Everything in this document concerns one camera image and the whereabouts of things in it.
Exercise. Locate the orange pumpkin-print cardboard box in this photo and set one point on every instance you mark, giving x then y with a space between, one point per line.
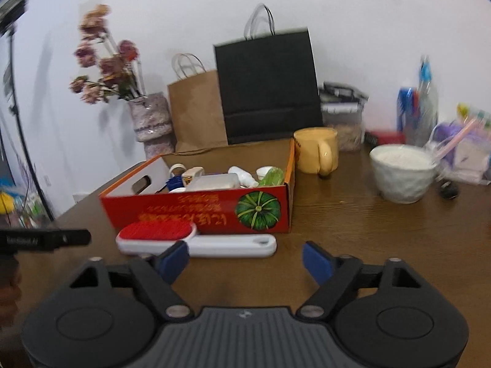
214 207

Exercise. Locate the blue ribbed plastic cap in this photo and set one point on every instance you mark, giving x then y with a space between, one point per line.
176 184

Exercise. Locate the small beige container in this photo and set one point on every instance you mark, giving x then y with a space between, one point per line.
192 174

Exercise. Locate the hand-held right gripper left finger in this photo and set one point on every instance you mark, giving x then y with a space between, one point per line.
174 260

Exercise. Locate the brown paper bag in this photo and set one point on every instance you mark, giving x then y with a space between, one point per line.
195 111

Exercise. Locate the white textured bowl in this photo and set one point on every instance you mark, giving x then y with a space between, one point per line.
402 180

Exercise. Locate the red and white lint brush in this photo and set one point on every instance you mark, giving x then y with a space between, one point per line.
214 246

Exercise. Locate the black tripod stand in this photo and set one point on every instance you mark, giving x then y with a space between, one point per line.
16 111

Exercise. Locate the pink mottled vase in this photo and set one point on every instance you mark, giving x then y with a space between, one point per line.
151 122

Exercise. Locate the green bottle with white neck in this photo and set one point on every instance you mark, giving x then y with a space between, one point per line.
274 178

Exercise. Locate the red and black flat object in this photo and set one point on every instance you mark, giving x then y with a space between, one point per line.
385 137

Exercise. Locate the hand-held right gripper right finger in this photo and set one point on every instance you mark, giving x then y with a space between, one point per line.
316 262

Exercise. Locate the black paper bag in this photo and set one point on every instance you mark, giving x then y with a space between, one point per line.
268 84

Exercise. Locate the purple plastic bag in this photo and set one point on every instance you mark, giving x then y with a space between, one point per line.
466 157

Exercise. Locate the small black round object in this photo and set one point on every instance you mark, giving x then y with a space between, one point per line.
449 190

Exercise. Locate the pink stick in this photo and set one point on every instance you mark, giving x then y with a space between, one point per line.
456 140

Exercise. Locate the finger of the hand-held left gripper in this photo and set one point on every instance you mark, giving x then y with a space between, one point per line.
76 237

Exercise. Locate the yellow mug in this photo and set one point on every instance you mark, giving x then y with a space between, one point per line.
312 149

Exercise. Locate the yellow round object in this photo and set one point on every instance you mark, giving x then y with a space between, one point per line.
5 203

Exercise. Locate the dried pink flowers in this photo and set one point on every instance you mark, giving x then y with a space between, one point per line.
111 65

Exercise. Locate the clear jar with black lid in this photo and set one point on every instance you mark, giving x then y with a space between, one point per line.
343 126

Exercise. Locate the small white bottle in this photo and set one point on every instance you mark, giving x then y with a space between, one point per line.
241 175

